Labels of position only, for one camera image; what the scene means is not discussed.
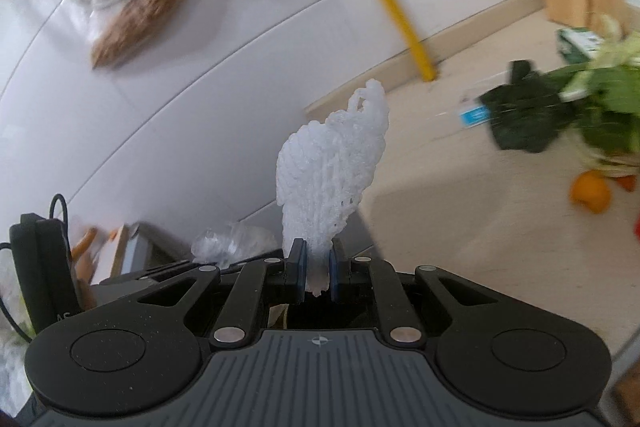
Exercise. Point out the white foam fruit net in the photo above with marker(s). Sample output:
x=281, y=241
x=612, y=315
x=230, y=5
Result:
x=322, y=171

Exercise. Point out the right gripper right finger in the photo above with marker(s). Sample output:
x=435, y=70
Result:
x=368, y=292

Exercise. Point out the clear plastic bag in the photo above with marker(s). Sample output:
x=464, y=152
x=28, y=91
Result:
x=232, y=243

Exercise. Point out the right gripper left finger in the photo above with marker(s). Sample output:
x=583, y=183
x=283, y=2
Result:
x=252, y=290

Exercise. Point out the green white box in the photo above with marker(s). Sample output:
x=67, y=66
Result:
x=577, y=45

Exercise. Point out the hanging bag of grains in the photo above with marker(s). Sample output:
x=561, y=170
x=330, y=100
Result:
x=136, y=22

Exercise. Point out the light green cabbage leaves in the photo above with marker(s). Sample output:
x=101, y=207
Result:
x=605, y=93

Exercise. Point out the orange peel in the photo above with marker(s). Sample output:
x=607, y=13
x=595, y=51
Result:
x=590, y=191

